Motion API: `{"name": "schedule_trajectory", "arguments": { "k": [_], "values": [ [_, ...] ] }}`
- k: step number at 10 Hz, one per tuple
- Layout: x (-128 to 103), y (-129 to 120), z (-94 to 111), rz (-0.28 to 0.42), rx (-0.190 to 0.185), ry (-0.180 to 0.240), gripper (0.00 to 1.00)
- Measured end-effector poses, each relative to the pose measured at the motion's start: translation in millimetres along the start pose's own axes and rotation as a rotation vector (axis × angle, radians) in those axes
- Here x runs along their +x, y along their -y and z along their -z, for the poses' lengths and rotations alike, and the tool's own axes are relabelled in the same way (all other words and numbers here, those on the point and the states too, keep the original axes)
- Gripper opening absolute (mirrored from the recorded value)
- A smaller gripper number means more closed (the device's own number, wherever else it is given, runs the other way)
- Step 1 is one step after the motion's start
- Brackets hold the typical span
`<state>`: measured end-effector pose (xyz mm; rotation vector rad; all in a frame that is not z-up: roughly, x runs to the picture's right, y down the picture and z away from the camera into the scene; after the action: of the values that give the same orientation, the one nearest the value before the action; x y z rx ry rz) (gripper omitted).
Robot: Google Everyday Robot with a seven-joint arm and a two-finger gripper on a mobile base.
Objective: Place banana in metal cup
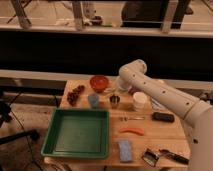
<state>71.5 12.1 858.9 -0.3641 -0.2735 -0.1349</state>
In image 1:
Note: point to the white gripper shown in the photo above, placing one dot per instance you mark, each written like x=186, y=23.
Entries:
x=122, y=85

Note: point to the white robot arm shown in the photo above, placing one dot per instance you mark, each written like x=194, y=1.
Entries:
x=195, y=112

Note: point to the small metal cup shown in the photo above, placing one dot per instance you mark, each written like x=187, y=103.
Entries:
x=114, y=101

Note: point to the white paper cup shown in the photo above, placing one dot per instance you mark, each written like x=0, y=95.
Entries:
x=139, y=100

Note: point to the blue plastic cup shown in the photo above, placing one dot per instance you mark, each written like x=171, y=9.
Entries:
x=93, y=100

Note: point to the red bowl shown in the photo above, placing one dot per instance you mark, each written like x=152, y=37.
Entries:
x=99, y=83

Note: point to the metal fork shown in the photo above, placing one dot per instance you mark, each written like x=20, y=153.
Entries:
x=131, y=118

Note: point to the bunch of red grapes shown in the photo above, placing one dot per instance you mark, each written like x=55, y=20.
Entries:
x=73, y=96

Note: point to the black rectangular case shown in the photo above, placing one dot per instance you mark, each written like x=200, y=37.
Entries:
x=163, y=117

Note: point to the blue sponge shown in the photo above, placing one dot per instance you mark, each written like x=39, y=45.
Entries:
x=125, y=151

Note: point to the green plastic tray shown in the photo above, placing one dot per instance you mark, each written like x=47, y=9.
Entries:
x=77, y=134

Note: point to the metal spatula black handle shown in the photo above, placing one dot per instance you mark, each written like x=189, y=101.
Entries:
x=151, y=157

